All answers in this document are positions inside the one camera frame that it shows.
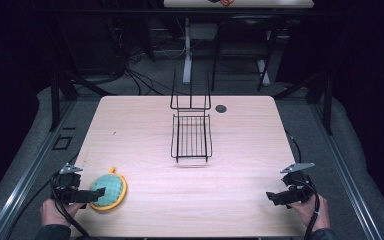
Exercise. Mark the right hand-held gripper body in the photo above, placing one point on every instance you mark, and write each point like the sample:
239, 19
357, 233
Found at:
296, 185

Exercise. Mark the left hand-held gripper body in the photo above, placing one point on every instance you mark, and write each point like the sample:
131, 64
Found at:
67, 182

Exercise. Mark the round green yellow-rimmed pot holder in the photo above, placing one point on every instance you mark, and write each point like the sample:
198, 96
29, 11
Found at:
110, 192

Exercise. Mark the person's left hand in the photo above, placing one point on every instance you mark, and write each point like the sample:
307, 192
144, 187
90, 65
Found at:
54, 212

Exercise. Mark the person's right hand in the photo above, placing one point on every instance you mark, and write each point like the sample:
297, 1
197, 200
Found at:
313, 213

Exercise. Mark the black table grommet hole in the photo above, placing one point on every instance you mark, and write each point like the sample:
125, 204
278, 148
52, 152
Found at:
220, 108

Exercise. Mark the black chair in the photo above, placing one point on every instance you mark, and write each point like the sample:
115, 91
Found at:
243, 50

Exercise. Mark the white background desk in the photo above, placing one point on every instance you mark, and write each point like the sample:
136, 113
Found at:
238, 20

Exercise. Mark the black metal frame post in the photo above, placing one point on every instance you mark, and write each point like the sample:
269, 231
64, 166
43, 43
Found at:
55, 100

